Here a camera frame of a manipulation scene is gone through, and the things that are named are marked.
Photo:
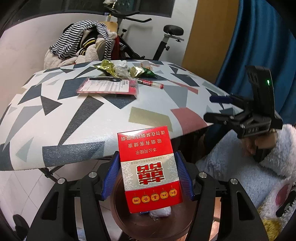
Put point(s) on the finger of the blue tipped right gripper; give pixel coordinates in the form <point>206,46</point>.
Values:
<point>229,99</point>

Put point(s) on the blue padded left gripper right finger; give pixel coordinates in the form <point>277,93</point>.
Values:
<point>184,177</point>

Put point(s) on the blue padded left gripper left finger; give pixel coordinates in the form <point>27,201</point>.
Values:
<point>110,176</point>

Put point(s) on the red cigarette box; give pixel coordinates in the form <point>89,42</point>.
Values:
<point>149,170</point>

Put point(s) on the red white stick packet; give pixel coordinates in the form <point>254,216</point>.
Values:
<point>150,83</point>

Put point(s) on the red blister card package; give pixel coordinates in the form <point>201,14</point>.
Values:
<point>108,85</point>

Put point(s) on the gold foil wrapper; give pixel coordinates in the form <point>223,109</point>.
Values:
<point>107,66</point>

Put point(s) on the brown round trash bin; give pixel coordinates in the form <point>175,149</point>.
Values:
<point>144,227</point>

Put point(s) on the person hand holding gripper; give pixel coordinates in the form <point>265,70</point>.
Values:
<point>266,141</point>

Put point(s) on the white tissue in bin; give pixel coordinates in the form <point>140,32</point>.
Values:
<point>162,212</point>

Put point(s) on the small blue item in bin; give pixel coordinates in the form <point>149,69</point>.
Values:
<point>144,212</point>

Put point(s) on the small orange candy wrapper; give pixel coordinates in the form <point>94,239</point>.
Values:
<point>146,64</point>

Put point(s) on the blue curtain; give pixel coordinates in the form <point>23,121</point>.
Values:
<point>261,38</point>

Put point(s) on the black exercise bike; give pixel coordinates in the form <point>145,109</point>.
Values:
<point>142,39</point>

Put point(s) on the gold green snack wrapper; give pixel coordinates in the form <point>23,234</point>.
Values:
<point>141,72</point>

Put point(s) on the geometric patterned tablecloth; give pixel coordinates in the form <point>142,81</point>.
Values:
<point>48,124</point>

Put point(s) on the clear crumpled plastic wrap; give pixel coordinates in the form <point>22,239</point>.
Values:
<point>121,68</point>

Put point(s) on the wooden chair back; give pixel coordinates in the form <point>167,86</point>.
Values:
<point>112,26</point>

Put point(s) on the black yellow striped garment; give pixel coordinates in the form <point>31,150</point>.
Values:
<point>88,38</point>

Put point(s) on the striped black white shirt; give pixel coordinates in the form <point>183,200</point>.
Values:
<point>66,46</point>

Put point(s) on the dark window frame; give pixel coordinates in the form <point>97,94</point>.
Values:
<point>46,7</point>

